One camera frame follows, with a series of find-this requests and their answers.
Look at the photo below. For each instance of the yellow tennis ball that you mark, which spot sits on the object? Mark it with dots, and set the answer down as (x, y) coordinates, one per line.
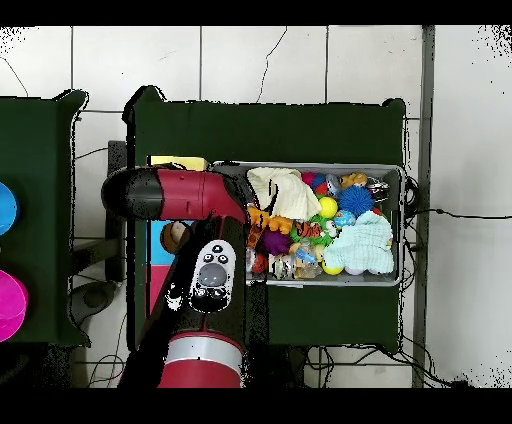
(328, 207)

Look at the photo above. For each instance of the globe print ball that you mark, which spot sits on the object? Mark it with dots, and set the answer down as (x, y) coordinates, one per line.
(344, 218)

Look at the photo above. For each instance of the dark green tablecloth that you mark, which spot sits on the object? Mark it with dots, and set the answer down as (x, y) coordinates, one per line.
(300, 132)
(36, 140)

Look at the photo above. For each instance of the blue plastic bowl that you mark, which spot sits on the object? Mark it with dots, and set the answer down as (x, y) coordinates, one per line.
(6, 208)

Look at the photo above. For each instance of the wooden box with three holes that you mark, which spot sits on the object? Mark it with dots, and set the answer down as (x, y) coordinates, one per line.
(180, 162)

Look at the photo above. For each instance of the blue spiky rubber ball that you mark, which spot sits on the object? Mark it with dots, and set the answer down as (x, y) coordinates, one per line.
(355, 200)

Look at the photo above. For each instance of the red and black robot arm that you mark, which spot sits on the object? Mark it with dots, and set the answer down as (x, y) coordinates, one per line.
(180, 192)

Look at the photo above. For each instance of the mint green muslin cloth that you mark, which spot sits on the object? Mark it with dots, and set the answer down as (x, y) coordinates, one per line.
(360, 244)

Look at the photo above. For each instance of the cream muslin cloth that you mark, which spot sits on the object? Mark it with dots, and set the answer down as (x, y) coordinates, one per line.
(296, 196)

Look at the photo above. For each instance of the tiger plush toy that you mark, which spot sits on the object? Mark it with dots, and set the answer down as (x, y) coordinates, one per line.
(308, 228)

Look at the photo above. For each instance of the orange toy building block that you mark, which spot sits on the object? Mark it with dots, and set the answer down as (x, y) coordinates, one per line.
(280, 224)

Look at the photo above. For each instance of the magenta plastic bowl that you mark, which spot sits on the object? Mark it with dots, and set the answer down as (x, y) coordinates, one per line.
(10, 304)

